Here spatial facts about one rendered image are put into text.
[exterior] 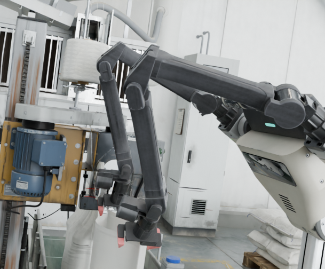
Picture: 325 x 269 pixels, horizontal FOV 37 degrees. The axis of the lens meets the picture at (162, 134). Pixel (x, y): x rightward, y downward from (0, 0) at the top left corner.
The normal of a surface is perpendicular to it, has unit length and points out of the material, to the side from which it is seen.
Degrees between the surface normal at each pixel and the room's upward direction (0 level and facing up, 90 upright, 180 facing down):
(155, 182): 110
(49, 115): 90
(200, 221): 90
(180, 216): 90
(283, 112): 119
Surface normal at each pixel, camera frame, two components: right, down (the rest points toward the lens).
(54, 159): 0.65, 0.13
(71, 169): 0.27, 0.09
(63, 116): 0.80, 0.14
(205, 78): -0.09, 0.47
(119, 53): 0.13, 0.26
